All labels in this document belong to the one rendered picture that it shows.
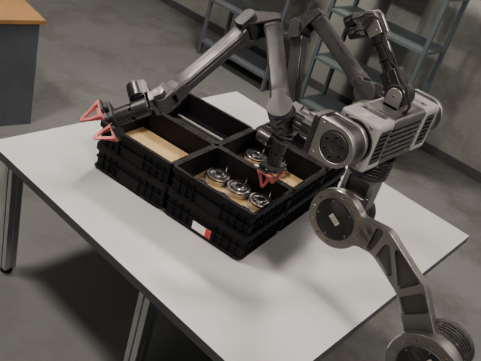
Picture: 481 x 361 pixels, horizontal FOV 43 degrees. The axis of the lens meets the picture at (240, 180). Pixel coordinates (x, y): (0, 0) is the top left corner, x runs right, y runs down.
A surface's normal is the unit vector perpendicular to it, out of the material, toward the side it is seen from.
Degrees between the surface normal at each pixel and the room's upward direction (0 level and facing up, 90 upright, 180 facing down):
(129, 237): 0
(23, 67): 90
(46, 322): 0
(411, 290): 90
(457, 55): 90
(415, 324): 90
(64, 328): 0
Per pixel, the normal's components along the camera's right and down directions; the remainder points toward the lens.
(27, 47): 0.60, 0.54
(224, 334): 0.25, -0.83
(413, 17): -0.65, 0.24
